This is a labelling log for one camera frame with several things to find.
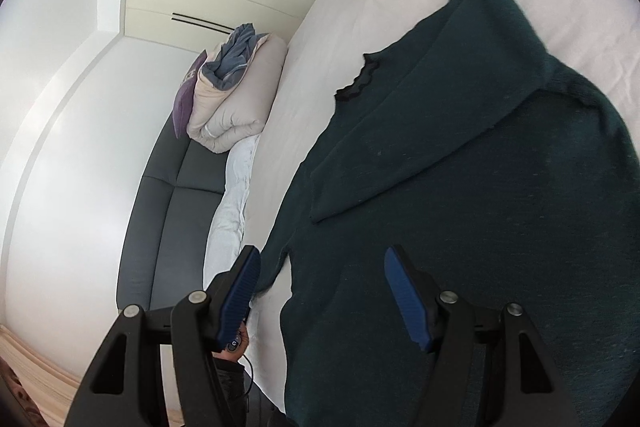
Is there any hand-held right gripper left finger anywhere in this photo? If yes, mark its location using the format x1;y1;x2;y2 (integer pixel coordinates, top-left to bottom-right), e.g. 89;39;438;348
65;244;263;427

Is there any folded beige duvet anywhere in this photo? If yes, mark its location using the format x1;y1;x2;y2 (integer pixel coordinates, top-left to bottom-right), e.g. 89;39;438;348
187;32;290;154

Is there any grey upholstered headboard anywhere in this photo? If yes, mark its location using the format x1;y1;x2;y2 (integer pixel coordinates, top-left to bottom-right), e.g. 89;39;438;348
116;124;228;313

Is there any white pillow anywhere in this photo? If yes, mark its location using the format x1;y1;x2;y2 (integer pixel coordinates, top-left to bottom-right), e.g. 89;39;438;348
202;134;263;308

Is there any person's dark clothing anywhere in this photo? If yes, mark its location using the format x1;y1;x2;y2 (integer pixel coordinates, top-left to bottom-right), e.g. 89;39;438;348
214;355;288;427

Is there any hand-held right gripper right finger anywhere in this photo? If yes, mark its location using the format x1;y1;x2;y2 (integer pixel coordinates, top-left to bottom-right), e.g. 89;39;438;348
384;244;583;427

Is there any blue grey blanket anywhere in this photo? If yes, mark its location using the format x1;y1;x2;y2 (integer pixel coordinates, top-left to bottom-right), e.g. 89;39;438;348
200;23;271;92

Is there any purple pillow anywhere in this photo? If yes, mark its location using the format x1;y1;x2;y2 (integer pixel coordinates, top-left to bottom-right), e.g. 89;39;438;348
172;51;208;140

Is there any bed with white sheet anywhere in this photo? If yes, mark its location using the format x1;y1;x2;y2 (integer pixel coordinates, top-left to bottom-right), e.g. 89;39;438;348
242;0;640;353

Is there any dark green sweater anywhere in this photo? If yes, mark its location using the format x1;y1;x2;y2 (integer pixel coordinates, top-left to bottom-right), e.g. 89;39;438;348
252;0;633;427

